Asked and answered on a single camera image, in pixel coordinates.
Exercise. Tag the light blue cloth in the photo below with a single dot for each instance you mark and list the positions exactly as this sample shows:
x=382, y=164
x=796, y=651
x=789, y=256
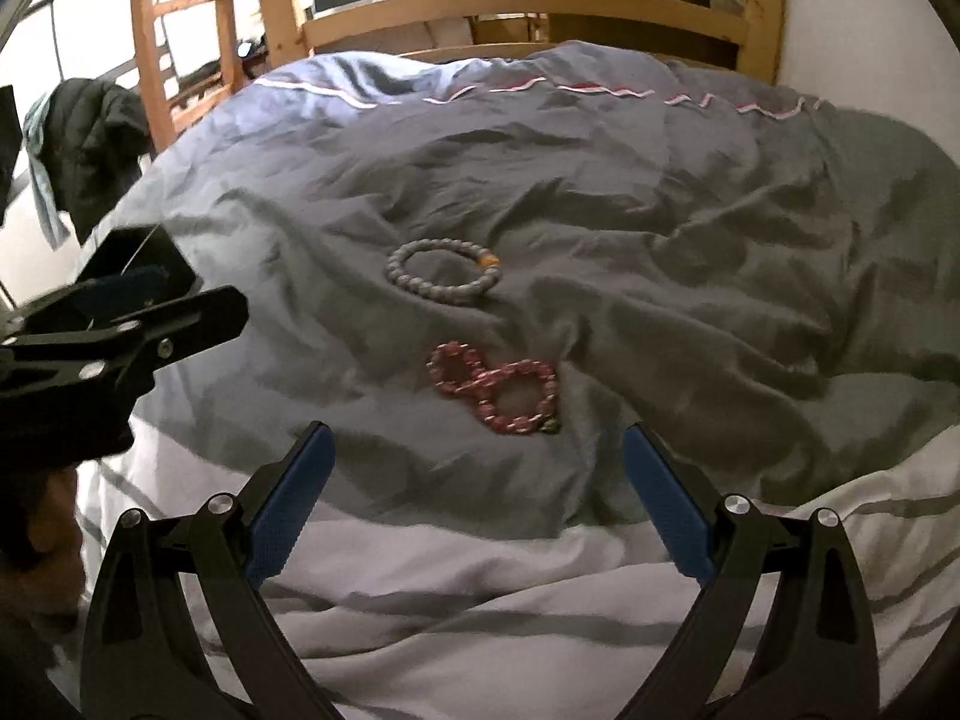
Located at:
x=48, y=215

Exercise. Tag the wooden bed frame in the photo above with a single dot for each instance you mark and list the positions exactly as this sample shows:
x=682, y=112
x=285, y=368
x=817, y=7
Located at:
x=498, y=28

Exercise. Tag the grey striped duvet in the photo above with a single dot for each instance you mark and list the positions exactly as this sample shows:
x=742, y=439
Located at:
x=479, y=276

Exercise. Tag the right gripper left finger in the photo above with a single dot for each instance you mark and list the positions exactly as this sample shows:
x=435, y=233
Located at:
x=178, y=627

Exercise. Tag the black puffer jacket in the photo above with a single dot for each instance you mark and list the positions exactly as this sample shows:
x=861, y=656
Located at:
x=95, y=133

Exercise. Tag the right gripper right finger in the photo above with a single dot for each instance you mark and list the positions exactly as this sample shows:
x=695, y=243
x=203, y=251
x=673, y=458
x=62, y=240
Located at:
x=780, y=627

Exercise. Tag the person's left hand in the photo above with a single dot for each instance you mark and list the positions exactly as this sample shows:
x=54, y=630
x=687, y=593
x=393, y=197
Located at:
x=54, y=580

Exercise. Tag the wooden ladder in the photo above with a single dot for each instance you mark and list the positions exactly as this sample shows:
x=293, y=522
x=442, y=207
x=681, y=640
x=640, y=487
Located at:
x=187, y=60

